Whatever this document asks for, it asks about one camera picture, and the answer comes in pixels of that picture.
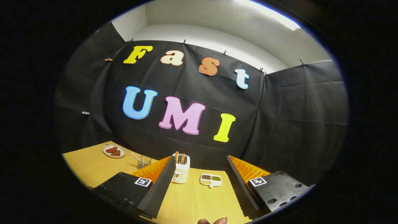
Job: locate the toast slice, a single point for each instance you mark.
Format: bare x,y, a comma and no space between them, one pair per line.
183,158
176,157

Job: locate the striped straw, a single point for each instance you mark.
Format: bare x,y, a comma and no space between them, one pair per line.
135,156

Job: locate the wooden table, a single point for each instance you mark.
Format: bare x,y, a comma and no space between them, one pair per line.
192,202

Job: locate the brown food piece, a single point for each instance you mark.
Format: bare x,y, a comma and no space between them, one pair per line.
116,153
111,150

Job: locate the white divided bean dish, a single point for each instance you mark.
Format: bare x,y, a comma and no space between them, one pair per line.
211,180

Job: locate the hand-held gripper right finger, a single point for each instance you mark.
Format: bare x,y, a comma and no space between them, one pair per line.
239,189

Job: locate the white toaster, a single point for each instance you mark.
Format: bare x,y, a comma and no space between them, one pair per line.
182,172

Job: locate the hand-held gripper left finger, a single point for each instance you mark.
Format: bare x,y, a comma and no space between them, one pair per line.
158,193

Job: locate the white round plate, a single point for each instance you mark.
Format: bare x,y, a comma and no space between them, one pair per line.
107,154

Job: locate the black backdrop cloth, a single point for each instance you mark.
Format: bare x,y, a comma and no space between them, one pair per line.
279,124

